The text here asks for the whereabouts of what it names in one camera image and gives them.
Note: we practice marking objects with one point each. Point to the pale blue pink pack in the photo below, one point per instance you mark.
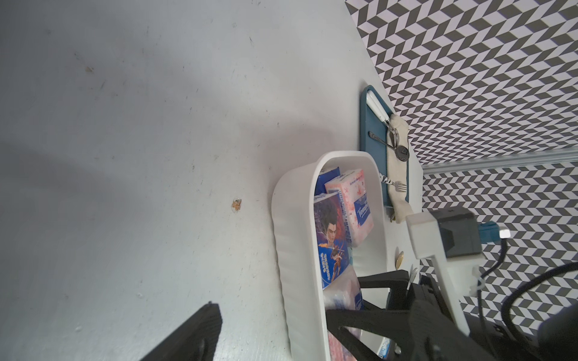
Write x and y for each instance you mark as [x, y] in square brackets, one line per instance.
[343, 293]

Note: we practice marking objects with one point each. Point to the dark metal spoon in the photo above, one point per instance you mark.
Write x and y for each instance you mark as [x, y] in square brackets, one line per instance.
[390, 146]

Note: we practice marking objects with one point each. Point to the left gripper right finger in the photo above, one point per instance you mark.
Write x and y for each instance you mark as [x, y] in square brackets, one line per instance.
[435, 337]

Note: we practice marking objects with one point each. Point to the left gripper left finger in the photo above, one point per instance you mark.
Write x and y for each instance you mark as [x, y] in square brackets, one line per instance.
[195, 339]

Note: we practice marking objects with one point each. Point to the pink white tissue pack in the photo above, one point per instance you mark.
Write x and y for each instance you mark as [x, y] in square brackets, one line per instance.
[352, 188]

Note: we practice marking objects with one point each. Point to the pink handled silver spoon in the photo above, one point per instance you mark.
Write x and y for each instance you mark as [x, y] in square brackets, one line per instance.
[412, 276]

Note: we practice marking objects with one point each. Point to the teal tray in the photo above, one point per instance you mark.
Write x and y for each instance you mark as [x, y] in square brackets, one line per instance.
[368, 122]

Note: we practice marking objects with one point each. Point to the beige cloth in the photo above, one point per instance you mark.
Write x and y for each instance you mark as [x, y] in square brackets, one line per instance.
[397, 168]

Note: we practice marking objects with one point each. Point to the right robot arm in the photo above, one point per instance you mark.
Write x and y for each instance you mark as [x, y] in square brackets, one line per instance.
[556, 337]

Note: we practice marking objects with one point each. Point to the dark blue Tempo pack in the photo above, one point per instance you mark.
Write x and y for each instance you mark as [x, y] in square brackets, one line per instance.
[326, 175]

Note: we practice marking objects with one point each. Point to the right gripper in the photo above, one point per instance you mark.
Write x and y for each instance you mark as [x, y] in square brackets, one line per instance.
[391, 322]

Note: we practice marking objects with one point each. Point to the white storage box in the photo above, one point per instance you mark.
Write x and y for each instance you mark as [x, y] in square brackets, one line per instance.
[296, 245]

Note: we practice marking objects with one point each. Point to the purple tissue pack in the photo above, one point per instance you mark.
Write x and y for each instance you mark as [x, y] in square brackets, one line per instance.
[331, 235]

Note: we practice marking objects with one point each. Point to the white handled knife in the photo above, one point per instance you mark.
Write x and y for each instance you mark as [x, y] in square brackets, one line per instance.
[376, 107]

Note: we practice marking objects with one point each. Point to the patterned handle fork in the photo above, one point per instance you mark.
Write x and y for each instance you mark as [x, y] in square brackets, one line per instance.
[396, 184]

